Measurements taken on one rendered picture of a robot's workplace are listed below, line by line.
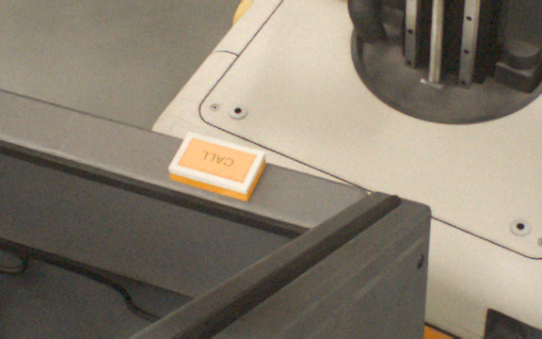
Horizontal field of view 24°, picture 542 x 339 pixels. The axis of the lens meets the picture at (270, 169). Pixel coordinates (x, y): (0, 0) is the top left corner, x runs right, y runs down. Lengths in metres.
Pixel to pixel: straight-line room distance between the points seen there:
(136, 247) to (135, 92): 1.28
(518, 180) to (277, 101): 0.33
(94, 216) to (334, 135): 0.85
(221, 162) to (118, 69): 1.40
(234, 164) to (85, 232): 0.14
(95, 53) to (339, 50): 0.57
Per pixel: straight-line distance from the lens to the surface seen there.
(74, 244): 0.87
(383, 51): 1.75
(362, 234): 0.63
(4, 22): 2.27
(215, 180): 0.74
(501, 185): 1.60
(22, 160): 0.81
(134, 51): 2.17
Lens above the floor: 1.54
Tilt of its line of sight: 52 degrees down
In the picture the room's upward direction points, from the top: 6 degrees counter-clockwise
